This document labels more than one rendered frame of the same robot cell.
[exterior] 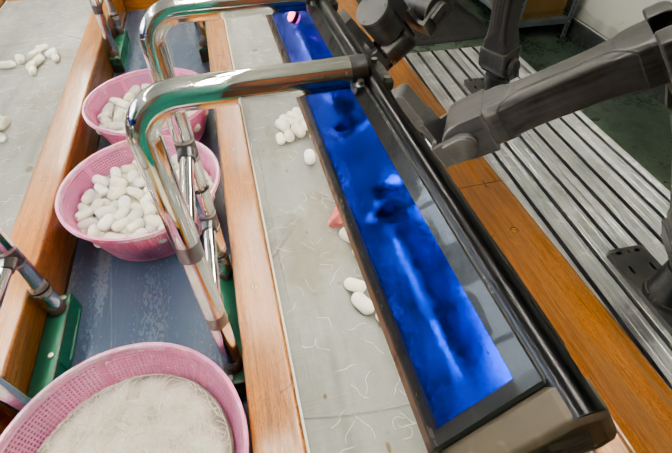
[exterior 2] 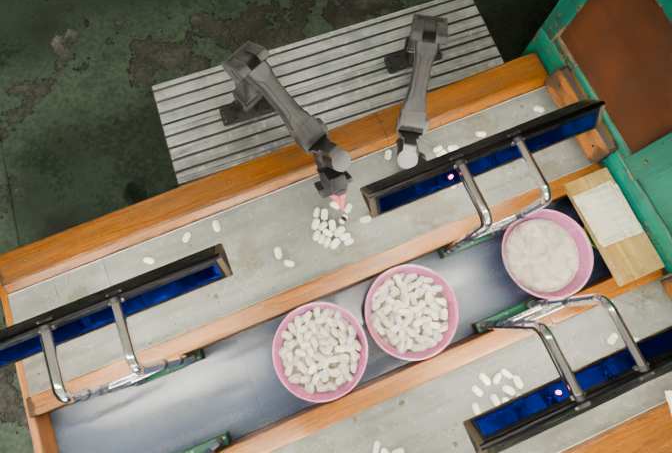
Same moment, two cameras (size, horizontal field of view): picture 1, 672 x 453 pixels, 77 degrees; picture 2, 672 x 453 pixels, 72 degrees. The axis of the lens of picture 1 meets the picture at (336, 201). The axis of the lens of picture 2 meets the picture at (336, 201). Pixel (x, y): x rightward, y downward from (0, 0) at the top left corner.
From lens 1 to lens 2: 1.20 m
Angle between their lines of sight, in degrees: 49
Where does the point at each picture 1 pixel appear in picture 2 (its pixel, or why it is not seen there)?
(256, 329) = not seen: hidden behind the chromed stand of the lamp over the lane
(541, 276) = (437, 105)
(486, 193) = (387, 121)
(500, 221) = not seen: hidden behind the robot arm
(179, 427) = (523, 242)
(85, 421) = (529, 279)
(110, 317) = (473, 306)
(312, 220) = (414, 210)
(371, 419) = (506, 173)
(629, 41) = (429, 50)
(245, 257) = (452, 234)
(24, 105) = not seen: outside the picture
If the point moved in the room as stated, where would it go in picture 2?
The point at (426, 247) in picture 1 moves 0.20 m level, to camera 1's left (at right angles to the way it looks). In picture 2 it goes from (570, 124) to (593, 203)
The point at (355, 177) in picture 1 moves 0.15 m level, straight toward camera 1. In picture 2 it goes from (540, 143) to (601, 139)
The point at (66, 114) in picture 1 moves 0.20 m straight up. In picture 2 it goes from (349, 405) to (351, 420)
